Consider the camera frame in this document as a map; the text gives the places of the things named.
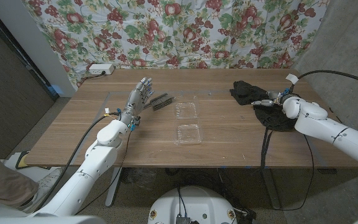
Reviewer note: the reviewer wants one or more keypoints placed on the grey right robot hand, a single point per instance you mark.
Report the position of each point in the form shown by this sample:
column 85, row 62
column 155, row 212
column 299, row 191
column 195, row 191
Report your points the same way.
column 273, row 98

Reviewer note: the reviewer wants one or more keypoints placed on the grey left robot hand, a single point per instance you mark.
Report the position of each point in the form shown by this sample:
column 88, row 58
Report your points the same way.
column 138, row 98

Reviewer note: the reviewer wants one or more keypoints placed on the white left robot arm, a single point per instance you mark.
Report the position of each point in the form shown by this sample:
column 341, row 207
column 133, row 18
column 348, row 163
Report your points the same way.
column 99, row 158

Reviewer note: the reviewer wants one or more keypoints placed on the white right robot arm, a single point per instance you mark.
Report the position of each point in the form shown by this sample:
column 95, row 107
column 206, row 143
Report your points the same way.
column 331, row 130

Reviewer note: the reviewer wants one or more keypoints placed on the grey brush with pale bristles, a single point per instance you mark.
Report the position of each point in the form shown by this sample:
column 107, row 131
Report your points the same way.
column 162, row 101

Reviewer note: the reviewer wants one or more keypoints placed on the clear plastic clamshell container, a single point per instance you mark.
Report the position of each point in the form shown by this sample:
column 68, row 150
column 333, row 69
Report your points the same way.
column 188, row 133

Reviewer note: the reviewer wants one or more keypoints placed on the white power strip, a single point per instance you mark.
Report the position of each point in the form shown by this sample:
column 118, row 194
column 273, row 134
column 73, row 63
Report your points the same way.
column 99, row 69

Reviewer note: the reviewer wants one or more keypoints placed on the floral fruit print backdrop cloth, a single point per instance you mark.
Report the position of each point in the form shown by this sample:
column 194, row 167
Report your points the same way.
column 166, row 31

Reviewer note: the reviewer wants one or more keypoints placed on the blue tape piece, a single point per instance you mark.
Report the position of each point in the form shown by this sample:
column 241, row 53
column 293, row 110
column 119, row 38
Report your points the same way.
column 56, row 90

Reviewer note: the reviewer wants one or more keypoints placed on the dark table leg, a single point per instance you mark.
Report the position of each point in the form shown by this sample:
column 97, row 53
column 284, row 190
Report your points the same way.
column 270, row 186

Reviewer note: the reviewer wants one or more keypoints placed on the light grey table leg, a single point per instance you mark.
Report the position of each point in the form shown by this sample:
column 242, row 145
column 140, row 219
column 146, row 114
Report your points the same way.
column 113, row 186

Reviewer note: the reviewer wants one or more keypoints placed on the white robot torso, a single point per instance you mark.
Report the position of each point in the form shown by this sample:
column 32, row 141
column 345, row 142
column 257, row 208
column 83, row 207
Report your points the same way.
column 194, row 202

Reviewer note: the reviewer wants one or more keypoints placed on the white sneaker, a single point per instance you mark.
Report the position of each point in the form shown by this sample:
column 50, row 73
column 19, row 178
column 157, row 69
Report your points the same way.
column 47, row 185

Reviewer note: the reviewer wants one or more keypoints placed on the dark brown door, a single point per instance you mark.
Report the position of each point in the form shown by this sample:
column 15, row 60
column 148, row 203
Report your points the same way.
column 8, row 102

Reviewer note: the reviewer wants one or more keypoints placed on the person's leg in khaki trousers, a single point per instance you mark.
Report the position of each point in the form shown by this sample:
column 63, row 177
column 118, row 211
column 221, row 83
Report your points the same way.
column 2, row 183

